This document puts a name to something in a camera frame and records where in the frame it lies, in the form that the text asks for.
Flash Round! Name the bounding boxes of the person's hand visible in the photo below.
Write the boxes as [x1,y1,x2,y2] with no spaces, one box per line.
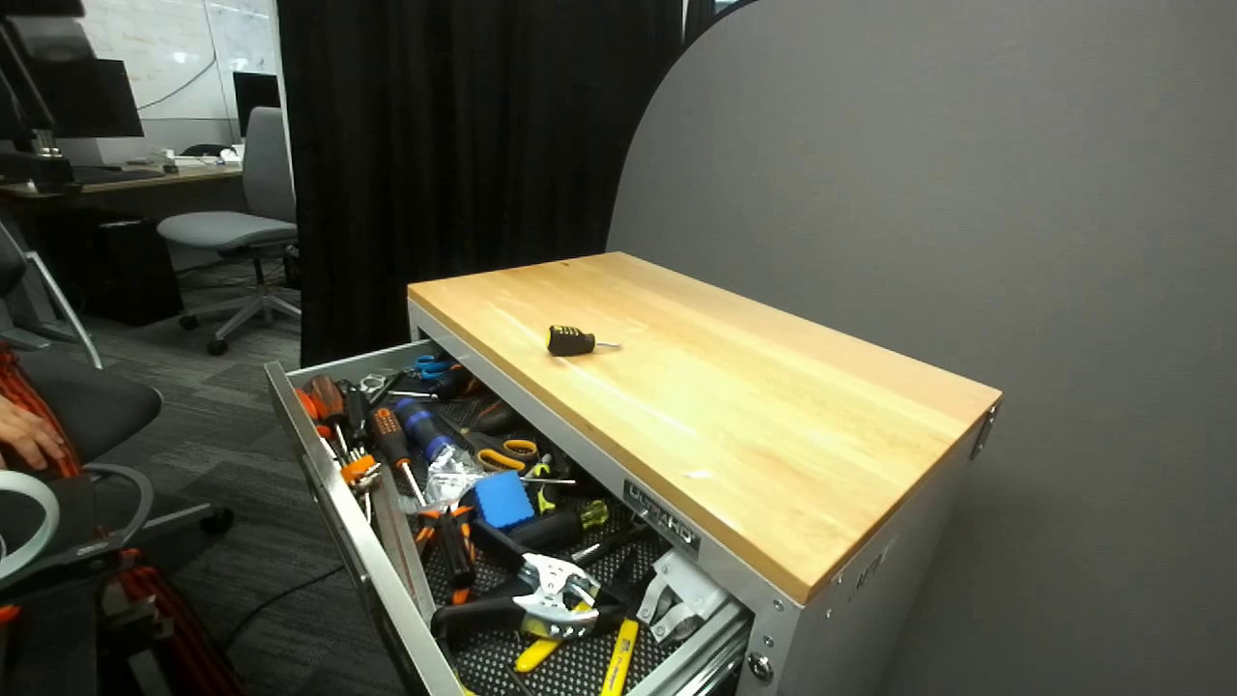
[0,399,66,471]

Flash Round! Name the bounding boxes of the short black yellow screwdriver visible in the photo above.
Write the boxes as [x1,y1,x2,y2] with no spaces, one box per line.
[547,326,623,357]

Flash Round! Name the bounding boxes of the open grey tool drawer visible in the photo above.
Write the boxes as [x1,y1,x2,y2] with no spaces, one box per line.
[263,344,748,696]

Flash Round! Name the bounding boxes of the black chair with armrest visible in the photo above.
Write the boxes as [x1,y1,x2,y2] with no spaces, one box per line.
[0,226,239,696]

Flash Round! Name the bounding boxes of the wooden office desk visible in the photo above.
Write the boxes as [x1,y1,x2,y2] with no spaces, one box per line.
[0,168,245,221]

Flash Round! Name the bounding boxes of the grey office chair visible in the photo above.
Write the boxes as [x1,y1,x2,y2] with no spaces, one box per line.
[159,106,302,357]

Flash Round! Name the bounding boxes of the computer monitor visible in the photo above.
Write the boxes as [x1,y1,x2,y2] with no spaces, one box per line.
[232,75,281,124]

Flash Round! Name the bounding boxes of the clear plastic bag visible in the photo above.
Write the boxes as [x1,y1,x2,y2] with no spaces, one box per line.
[426,445,482,506]

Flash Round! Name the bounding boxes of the blue plastic box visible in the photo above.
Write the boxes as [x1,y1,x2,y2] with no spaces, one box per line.
[472,471,532,530]

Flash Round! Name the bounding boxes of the black curtain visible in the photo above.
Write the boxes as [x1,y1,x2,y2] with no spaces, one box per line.
[276,0,748,365]

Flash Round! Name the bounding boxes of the white spring clamp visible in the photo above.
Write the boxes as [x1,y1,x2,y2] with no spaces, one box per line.
[513,552,600,629]

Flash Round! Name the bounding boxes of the grey tool cabinet wooden top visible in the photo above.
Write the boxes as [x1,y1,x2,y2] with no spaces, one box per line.
[408,246,1005,696]

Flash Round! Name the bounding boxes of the grey round partition panel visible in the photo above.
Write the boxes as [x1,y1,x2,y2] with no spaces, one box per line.
[610,0,1237,696]

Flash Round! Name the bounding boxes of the red handle screwdriver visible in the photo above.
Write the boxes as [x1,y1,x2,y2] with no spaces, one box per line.
[299,381,348,457]

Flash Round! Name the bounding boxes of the orange black handle screwdriver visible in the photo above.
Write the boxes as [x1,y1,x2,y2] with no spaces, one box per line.
[373,406,426,506]

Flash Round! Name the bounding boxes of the blue black handle screwdriver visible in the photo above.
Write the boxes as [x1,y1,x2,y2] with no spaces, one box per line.
[392,399,465,463]

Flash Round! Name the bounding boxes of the blue handle scissors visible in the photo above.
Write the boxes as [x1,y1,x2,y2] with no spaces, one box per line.
[411,357,456,390]

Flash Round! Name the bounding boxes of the orange handle scissors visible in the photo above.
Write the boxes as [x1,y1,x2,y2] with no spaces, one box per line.
[477,437,542,471]

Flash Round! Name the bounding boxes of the yellow handle pliers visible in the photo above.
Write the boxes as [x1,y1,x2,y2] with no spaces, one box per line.
[513,619,641,696]

